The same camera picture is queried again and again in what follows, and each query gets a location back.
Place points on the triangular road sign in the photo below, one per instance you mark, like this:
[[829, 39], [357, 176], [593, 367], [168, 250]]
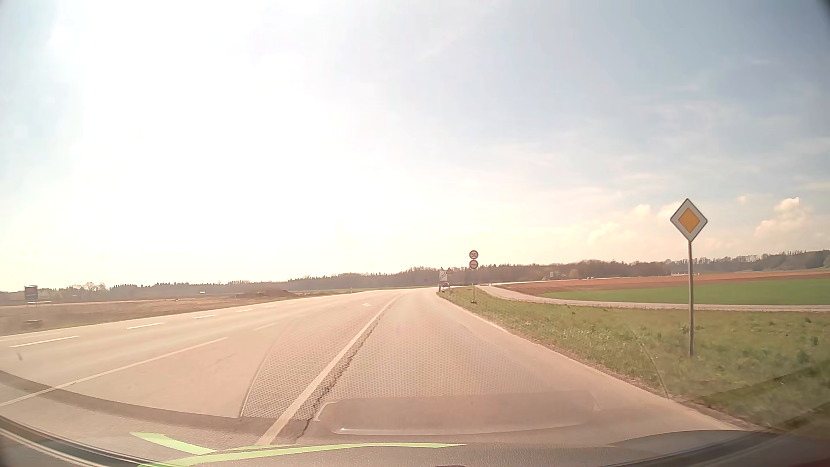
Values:
[[444, 276]]

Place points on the distant wood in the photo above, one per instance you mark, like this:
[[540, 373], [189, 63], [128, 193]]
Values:
[[519, 271]]

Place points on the grey asphalt road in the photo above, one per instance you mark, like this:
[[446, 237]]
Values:
[[428, 350]]

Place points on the road markings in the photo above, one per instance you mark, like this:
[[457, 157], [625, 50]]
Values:
[[324, 374]]

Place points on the car's own bonnet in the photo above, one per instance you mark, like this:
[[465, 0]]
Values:
[[415, 454]]

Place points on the narrow side path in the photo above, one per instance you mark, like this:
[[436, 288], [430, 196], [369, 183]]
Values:
[[648, 304]]

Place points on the grass verge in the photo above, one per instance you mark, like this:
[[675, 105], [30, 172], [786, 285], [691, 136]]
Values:
[[648, 337]]

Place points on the yellow diamond road sign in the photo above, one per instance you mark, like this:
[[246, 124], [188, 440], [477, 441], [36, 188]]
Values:
[[688, 221]]

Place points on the green and brown field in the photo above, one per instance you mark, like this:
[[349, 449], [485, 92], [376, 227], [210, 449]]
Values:
[[713, 288]]

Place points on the dark sign board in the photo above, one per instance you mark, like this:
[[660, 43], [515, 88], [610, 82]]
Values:
[[30, 293]]

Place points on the round road signs on post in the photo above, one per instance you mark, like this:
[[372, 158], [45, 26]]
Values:
[[473, 259]]

